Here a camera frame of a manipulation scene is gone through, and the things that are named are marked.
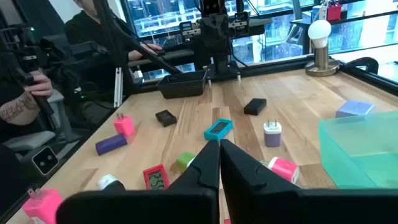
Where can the red cube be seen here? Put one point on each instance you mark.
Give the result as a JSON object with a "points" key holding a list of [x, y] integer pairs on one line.
{"points": [[123, 126]]}

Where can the person's hand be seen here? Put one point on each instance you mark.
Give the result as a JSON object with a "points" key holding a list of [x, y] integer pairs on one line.
{"points": [[140, 54], [40, 88]]}

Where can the translucent green plastic bin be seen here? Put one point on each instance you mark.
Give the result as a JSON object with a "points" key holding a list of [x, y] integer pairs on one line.
{"points": [[360, 149]]}

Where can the black table-level camera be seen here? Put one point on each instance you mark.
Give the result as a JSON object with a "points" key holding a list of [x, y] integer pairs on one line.
{"points": [[45, 160]]}

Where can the red box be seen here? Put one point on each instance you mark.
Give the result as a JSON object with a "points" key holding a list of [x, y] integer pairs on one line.
{"points": [[227, 221]]}

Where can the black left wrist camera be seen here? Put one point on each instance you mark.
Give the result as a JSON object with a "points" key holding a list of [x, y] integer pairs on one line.
{"points": [[212, 7]]}

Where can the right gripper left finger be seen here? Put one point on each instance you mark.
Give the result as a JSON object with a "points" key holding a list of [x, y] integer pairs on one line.
{"points": [[186, 205]]}

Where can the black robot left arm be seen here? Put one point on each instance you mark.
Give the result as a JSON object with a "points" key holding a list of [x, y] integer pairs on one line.
{"points": [[222, 62]]}

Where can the teal digital thermometer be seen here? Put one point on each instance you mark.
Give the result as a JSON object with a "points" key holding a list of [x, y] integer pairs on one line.
{"points": [[218, 129]]}

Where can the black plastic tray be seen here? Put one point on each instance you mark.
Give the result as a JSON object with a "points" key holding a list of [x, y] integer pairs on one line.
{"points": [[182, 87]]}

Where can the person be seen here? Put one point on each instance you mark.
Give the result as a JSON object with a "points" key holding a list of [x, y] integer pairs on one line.
{"points": [[81, 31], [12, 110]]}

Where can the white and black charger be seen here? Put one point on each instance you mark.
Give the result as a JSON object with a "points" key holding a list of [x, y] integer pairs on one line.
{"points": [[106, 181]]}

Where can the silver aluminium extrusion post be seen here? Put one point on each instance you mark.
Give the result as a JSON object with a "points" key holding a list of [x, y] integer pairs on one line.
{"points": [[118, 87]]}

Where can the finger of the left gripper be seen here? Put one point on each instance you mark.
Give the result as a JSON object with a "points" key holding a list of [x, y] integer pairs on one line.
{"points": [[210, 32], [221, 31]]}

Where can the pink and white charger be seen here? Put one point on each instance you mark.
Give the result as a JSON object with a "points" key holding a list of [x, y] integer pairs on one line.
{"points": [[283, 169]]}

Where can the red digital thermometer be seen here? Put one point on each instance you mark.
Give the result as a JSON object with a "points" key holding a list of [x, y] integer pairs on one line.
{"points": [[156, 178]]}

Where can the grey chair seat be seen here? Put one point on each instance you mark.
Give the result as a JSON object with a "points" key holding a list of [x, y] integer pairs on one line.
{"points": [[28, 140]]}

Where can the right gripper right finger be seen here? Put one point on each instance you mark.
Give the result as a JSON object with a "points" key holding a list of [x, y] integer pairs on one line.
{"points": [[280, 205]]}

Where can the white bulb brass lamp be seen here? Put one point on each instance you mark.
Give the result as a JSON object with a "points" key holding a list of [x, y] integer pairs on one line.
{"points": [[320, 46]]}

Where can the green and white charger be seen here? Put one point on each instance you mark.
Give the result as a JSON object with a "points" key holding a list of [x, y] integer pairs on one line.
{"points": [[185, 160]]}

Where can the black box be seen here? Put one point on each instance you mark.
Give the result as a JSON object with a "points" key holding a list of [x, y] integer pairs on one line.
{"points": [[255, 106]]}

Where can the black digital thermometer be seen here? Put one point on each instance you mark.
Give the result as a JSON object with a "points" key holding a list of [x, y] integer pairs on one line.
{"points": [[166, 118]]}

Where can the red container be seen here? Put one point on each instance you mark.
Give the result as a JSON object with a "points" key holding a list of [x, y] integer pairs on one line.
{"points": [[334, 12]]}

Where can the purple and white charger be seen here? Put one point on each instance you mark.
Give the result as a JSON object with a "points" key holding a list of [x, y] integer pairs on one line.
{"points": [[272, 135]]}

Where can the glossy purple box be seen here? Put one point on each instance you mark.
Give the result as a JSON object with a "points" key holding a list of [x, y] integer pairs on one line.
{"points": [[111, 144]]}

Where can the lavender box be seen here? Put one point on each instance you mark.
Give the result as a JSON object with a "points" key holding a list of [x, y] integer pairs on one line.
{"points": [[354, 109]]}

